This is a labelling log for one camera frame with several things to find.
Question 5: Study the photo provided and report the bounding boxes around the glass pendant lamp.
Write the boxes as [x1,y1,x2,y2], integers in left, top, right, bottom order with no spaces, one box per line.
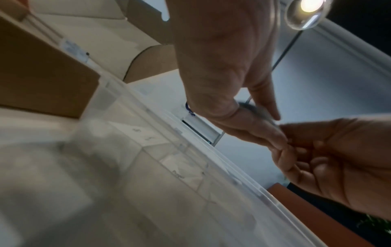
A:
[285,0,332,31]

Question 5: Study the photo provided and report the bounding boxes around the orange leather bench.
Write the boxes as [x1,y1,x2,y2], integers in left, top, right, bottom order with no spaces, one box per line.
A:
[267,182,377,247]

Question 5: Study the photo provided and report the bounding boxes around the green leafy plant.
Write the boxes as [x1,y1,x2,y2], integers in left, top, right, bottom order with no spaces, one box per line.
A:
[357,214,391,235]

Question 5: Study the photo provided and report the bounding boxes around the black planter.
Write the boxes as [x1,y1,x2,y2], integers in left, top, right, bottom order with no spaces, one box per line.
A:
[287,183,391,247]

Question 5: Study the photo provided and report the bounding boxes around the person's left hand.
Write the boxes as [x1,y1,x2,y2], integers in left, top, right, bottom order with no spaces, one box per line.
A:
[166,0,288,148]

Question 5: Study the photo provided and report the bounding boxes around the grey window frame post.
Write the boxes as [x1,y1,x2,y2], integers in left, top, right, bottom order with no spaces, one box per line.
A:
[270,30,304,72]

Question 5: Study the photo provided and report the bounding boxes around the person's right hand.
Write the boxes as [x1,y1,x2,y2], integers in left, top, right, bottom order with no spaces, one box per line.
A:
[270,116,391,220]

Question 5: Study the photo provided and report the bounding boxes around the brown cardboard box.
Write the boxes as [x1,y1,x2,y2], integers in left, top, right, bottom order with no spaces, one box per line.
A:
[0,0,179,119]

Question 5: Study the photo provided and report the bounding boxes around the white roller blind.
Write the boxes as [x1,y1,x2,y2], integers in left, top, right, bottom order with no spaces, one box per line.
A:
[213,14,391,189]

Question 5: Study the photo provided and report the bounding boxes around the sorted sachets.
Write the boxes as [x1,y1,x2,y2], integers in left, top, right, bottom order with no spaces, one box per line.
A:
[161,154,209,191]

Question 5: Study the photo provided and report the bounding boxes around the clear compartment tray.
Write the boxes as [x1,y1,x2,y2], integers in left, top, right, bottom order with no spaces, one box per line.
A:
[0,72,331,247]

